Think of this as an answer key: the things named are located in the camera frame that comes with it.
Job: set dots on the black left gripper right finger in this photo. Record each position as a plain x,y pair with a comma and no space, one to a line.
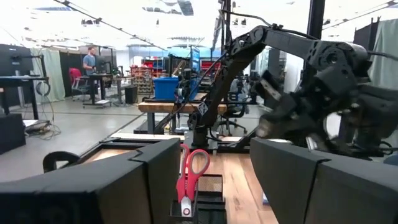
326,196

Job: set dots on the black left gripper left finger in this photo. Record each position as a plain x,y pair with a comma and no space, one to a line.
93,199

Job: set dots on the red scissors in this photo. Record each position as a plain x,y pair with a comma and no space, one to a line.
186,186

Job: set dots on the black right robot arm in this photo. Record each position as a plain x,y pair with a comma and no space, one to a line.
280,39

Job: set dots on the black office chair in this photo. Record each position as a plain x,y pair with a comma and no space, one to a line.
233,112

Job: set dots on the black mesh desk organizer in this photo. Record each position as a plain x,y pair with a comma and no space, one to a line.
211,186

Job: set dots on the red office chair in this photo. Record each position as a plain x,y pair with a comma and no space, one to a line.
74,76

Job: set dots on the black clamp hook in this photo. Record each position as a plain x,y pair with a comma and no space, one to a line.
59,157

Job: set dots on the black box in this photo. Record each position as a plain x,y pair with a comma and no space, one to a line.
11,133

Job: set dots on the black cabinet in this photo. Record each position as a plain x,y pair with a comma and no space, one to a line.
131,95

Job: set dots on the wooden workbench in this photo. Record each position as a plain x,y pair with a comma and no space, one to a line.
161,107

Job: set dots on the blue monitor screen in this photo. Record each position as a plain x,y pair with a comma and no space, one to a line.
196,59

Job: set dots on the grey green curtain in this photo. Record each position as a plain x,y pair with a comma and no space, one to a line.
387,46

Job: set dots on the black standing desk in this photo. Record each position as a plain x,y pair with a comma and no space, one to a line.
101,76

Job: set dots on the pale green curtain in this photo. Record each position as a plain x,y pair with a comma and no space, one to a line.
53,74

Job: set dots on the blue storage bin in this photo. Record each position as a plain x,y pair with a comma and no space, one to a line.
166,88

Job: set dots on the person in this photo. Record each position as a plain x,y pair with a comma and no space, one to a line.
89,62

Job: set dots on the large black monitor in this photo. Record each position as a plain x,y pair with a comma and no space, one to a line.
15,59

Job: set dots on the black aluminium table frame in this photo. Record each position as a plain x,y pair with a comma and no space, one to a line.
124,143

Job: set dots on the black post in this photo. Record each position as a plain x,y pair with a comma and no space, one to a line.
315,18

